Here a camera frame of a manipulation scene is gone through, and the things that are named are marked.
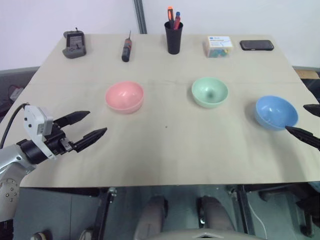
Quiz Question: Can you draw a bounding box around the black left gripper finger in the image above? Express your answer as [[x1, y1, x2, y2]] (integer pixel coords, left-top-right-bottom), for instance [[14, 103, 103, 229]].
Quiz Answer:
[[73, 127, 108, 154], [52, 110, 91, 127]]

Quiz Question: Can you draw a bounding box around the cardboard box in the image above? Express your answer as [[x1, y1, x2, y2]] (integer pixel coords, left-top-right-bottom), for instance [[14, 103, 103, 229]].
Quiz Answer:
[[295, 69, 320, 80]]

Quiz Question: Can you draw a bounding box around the dark rounded robot leg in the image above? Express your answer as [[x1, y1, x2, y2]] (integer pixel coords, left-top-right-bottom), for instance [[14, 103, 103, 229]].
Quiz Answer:
[[133, 195, 169, 240], [198, 195, 238, 240]]

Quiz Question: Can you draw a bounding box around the pink plastic bowl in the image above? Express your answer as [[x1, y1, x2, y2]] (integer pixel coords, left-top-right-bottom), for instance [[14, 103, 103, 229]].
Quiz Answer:
[[104, 80, 145, 115]]

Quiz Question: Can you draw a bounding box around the black and orange screwdriver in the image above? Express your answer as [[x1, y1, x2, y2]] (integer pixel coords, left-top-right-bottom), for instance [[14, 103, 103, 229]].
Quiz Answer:
[[121, 30, 133, 63]]

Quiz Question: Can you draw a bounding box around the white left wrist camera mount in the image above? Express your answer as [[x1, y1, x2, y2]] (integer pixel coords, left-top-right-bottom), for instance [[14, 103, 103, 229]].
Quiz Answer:
[[23, 105, 57, 161]]

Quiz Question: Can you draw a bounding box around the red marker with blue cap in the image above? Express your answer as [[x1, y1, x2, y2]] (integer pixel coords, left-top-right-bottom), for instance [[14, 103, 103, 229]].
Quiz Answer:
[[173, 11, 182, 31]]

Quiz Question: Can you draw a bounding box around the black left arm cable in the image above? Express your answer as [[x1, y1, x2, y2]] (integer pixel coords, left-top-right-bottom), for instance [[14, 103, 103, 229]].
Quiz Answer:
[[0, 102, 27, 148]]

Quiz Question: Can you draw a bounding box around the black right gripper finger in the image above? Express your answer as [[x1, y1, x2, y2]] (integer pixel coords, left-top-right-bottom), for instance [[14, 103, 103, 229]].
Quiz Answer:
[[302, 103, 320, 117], [284, 125, 320, 152]]

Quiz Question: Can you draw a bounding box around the white floor cable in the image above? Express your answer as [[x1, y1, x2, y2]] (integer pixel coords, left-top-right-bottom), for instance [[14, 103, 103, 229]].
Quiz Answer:
[[246, 199, 267, 235]]

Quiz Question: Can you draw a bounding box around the grey handheld device with screen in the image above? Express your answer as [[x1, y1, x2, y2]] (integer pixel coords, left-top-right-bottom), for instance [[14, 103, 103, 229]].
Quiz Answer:
[[62, 27, 88, 60]]

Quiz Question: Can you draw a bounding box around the black phone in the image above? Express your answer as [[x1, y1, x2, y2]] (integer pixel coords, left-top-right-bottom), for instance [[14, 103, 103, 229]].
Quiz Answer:
[[239, 39, 274, 52]]

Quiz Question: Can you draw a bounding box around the orange marker pen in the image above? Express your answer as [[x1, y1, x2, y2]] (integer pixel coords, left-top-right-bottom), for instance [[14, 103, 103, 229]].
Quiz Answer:
[[166, 6, 175, 29]]

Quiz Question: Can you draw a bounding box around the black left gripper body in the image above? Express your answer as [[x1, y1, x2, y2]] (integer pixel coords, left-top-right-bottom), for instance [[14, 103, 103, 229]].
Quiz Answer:
[[43, 122, 77, 156]]

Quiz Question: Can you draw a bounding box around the blue plastic bowl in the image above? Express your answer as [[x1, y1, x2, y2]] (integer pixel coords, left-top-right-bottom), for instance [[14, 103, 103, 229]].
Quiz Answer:
[[254, 94, 299, 132]]

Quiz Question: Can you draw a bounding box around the grey metal post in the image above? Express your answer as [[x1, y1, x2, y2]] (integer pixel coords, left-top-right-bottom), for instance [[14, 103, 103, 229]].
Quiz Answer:
[[132, 0, 148, 35]]

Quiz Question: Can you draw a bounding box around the green plastic bowl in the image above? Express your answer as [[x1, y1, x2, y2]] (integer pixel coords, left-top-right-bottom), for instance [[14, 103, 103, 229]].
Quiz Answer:
[[191, 76, 229, 109]]

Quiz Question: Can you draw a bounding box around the black pen cup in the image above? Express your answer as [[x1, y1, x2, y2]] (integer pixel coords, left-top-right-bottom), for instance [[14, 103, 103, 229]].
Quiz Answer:
[[164, 20, 184, 55]]

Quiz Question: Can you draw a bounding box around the black table leg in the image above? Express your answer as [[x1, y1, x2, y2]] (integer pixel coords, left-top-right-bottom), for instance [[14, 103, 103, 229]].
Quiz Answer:
[[227, 184, 256, 236], [92, 186, 119, 240]]

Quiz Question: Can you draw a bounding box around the clear box of coloured clips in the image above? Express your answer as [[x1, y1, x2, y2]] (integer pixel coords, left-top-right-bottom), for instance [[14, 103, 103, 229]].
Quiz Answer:
[[202, 35, 235, 59]]

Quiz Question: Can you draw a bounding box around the grey rounded robot torso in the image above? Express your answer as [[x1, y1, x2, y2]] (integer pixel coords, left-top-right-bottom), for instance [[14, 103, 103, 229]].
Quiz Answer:
[[149, 231, 252, 240]]

